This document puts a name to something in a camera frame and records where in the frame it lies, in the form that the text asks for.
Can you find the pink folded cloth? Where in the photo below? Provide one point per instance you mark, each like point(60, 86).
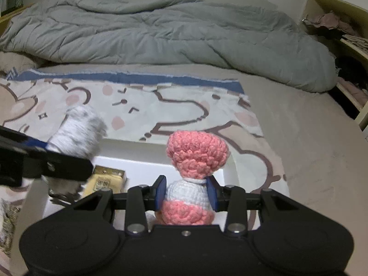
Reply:
point(353, 92)

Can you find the grey duvet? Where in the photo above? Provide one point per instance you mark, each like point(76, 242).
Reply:
point(172, 34)

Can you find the beige folded clothes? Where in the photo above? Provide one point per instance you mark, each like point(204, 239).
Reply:
point(355, 43)

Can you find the curved wooden shelf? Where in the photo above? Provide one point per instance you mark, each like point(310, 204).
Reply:
point(4, 24)

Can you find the pink white crochet toy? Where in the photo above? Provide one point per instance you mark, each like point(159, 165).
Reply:
point(198, 152)

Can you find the beige fluffy pillows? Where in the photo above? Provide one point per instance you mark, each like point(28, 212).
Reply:
point(14, 60)

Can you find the pink crumpled clothes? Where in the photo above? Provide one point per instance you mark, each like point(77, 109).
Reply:
point(327, 21)

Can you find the grey crochet yarn bundle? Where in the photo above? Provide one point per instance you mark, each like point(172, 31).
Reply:
point(77, 132)

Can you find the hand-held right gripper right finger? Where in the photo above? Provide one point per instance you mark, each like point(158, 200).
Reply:
point(212, 194)

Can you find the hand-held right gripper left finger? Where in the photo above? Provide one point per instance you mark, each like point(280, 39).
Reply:
point(159, 192)

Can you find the bear printed blanket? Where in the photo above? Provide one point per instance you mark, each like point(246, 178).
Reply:
point(187, 115)

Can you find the wooden shelf with clothes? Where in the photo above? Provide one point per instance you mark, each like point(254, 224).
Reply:
point(330, 5)

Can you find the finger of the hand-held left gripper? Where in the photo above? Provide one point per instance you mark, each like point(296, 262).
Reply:
point(63, 165)
point(20, 138)

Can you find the yellow tissue pack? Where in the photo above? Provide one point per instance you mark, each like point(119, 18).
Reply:
point(103, 181)

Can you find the beige bed sheet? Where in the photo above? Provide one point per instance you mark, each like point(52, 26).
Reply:
point(316, 149)

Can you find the white cardboard box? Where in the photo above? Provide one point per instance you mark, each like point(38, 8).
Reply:
point(138, 155)

